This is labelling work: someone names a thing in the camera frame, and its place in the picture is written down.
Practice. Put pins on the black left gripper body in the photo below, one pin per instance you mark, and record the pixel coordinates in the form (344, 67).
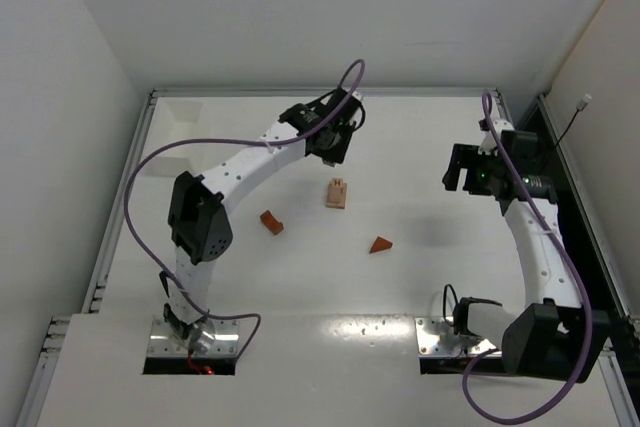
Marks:
(338, 145)

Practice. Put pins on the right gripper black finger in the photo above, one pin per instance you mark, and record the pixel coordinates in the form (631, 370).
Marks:
(464, 156)
(451, 177)

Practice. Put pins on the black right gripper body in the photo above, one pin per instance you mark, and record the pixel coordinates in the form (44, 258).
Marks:
(467, 167)

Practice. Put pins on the light wood letter cube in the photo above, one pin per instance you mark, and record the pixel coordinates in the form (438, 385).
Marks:
(337, 182)

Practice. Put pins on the plain light wood cube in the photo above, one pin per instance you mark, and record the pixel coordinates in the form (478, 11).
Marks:
(330, 188)

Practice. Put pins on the reddish-brown triangular wood block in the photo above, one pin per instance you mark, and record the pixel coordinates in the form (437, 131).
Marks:
(380, 244)

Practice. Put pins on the reddish-brown arch wood block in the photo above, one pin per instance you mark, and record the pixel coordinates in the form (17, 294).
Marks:
(271, 223)

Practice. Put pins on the light wood rectangular block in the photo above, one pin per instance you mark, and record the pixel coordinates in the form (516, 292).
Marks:
(342, 195)

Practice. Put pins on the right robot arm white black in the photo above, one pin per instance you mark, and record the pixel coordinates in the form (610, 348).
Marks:
(550, 338)

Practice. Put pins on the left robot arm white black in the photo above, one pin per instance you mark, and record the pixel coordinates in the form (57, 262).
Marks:
(201, 205)

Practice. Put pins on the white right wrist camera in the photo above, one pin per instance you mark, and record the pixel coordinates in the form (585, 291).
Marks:
(492, 128)

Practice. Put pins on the black cable white connector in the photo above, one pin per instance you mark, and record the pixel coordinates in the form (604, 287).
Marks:
(579, 108)

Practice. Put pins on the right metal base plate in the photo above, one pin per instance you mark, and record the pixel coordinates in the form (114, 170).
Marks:
(436, 340)

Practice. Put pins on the metal base plate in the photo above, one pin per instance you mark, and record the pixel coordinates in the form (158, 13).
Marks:
(209, 339)
(436, 340)

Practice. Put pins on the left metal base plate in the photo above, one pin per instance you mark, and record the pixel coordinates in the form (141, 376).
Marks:
(209, 339)

